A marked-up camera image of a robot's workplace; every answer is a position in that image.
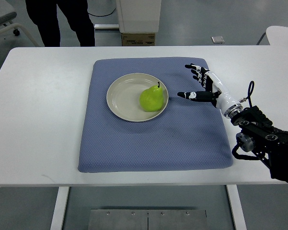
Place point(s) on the right white table leg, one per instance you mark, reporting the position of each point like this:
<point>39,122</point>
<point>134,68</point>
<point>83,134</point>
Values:
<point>236,207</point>

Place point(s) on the left white table leg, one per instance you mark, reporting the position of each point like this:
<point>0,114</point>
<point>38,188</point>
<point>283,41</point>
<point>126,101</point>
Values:
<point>60,208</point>

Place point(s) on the green pear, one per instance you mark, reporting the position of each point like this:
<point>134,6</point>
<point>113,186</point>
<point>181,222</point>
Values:
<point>151,99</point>

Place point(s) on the silver floor rail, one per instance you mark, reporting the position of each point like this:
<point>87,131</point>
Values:
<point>106,27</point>

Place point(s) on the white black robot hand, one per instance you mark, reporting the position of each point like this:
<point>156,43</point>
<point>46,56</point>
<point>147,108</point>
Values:
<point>214,92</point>

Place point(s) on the blue textured mat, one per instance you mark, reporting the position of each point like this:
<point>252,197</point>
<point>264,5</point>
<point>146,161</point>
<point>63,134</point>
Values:
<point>185,136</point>

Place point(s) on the white side table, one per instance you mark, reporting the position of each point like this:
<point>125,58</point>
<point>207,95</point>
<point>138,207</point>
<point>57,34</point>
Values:
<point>277,35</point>

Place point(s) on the grey wheeled cart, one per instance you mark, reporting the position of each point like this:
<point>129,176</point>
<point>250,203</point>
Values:
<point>7,15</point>

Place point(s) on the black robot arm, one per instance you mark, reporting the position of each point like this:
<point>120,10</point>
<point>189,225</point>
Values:
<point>259,140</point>

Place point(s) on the metal base plate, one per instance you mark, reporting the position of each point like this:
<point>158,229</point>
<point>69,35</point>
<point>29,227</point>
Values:
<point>153,219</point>

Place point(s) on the white table leg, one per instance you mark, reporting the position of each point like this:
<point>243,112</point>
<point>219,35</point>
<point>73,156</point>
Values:
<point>236,207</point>
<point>60,208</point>

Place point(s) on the small grey floor plate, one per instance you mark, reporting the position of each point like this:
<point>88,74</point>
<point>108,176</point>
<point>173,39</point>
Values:
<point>217,39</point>

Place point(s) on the white machine cabinet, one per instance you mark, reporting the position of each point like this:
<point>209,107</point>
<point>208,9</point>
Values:
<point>138,16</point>

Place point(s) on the beige round plate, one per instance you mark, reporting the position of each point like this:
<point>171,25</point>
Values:
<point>123,96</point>

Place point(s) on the cardboard box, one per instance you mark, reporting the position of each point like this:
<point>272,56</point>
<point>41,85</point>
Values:
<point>144,39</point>

